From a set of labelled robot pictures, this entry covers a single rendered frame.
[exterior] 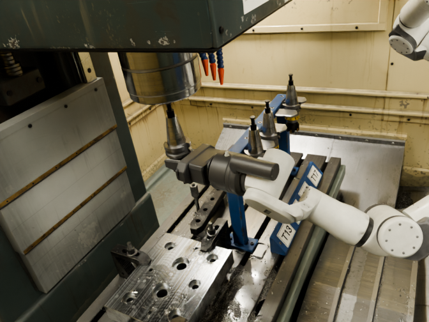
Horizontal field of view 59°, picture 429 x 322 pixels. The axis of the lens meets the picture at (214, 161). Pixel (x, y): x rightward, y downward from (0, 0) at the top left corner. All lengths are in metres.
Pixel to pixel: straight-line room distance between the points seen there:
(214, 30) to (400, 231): 0.49
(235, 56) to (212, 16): 1.31
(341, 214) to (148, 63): 0.47
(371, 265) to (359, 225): 0.64
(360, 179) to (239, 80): 0.74
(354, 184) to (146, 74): 1.20
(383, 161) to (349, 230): 1.05
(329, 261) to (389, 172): 0.57
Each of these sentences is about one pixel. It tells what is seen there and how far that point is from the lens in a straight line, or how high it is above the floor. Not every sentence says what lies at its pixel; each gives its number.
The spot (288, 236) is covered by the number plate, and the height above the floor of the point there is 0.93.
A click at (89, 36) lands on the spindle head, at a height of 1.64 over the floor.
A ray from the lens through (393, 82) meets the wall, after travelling 1.75.
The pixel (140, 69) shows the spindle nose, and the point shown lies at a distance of 0.75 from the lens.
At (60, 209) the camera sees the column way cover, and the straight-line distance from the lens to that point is 1.25.
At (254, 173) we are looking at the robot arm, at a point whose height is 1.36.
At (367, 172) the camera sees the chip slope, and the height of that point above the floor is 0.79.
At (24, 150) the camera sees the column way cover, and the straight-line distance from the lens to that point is 1.13.
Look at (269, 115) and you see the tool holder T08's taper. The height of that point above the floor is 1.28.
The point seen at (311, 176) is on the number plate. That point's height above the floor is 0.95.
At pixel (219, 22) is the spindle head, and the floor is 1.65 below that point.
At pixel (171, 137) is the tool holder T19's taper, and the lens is 0.87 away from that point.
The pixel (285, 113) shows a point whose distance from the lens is 1.30.
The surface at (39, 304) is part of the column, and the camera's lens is 1.35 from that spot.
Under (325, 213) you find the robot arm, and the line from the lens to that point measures 0.78.
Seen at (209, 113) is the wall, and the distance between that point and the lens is 2.10.
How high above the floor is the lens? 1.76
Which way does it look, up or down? 31 degrees down
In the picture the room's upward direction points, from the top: 9 degrees counter-clockwise
